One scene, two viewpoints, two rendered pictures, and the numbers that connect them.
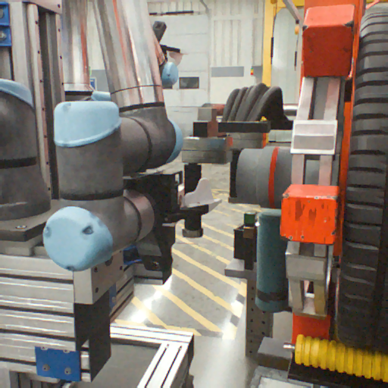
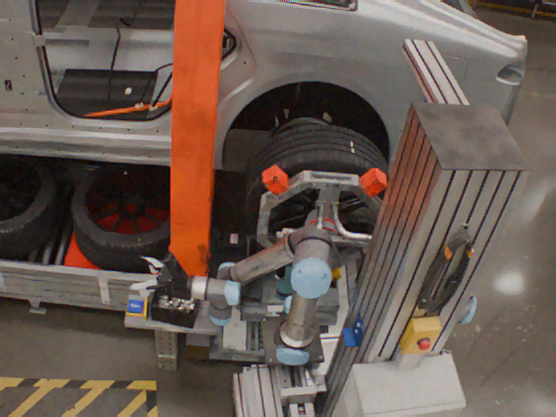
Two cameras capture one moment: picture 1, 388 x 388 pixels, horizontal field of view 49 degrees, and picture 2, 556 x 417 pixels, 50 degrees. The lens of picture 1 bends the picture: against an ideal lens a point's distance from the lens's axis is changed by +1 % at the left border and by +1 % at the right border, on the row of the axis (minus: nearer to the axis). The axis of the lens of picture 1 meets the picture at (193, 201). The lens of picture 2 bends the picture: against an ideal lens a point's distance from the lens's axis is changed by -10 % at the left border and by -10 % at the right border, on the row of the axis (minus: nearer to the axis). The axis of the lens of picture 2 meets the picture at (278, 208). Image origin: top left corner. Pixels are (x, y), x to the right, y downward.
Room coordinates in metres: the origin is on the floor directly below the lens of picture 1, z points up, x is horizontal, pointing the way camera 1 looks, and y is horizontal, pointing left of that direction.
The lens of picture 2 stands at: (2.01, 1.45, 2.92)
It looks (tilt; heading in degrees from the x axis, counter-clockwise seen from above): 45 degrees down; 243
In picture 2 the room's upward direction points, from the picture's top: 9 degrees clockwise
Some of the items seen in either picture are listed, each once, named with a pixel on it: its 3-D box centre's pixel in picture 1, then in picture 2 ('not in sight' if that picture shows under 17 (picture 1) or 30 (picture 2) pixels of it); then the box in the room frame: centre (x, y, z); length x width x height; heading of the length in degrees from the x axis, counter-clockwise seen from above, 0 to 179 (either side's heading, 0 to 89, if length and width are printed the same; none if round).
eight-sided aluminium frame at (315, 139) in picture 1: (321, 180); (321, 222); (0.91, -0.28, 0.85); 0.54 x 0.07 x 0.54; 160
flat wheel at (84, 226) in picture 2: not in sight; (131, 214); (1.62, -0.98, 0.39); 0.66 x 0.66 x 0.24
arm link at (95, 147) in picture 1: (98, 148); not in sight; (0.52, 0.12, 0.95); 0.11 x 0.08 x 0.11; 154
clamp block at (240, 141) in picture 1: (248, 138); not in sight; (1.14, -0.14, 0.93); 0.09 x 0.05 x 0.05; 70
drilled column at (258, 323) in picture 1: (260, 305); (167, 340); (1.62, -0.27, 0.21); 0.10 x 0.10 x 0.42; 70
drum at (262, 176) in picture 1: (287, 178); (322, 234); (0.93, -0.21, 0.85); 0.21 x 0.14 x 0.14; 70
